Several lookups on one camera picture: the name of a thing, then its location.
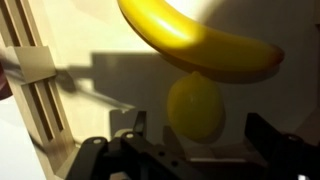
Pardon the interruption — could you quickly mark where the yellow toy banana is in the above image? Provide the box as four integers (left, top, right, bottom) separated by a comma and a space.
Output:
115, 0, 286, 73

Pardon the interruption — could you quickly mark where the wooden tray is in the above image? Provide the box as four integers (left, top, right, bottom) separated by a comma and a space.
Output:
0, 0, 320, 178

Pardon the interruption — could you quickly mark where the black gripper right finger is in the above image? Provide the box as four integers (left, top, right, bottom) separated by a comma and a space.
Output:
244, 112, 286, 158

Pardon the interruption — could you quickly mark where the yellow ball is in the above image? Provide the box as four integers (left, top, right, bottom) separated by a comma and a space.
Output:
166, 70, 225, 140

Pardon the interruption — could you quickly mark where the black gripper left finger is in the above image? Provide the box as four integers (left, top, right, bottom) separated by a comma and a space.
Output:
133, 110, 148, 135

